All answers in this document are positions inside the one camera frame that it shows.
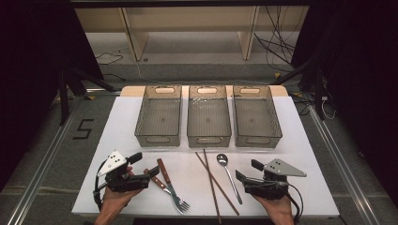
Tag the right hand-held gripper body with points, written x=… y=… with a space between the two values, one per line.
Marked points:
x=269 y=187

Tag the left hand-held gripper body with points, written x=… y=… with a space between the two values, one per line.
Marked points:
x=125 y=182

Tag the dark brown chopstick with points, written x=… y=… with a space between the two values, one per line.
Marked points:
x=209 y=175
x=219 y=186

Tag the metal spoon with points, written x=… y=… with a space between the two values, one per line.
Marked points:
x=222 y=159

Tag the smoky transparent plastic bin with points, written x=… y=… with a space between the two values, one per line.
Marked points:
x=256 y=120
x=208 y=120
x=159 y=118

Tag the person's left hand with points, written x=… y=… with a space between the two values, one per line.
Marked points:
x=117 y=200

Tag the person's right hand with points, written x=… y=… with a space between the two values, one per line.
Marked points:
x=278 y=207

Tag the black stand legs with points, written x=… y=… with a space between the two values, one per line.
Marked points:
x=64 y=100
x=317 y=90

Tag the beige wooden shelf unit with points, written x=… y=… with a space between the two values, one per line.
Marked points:
x=134 y=37

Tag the black curtain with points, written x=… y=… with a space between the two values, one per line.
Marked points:
x=31 y=78
x=363 y=78

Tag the aluminium floor rail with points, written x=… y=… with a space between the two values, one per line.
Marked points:
x=347 y=175
x=37 y=181

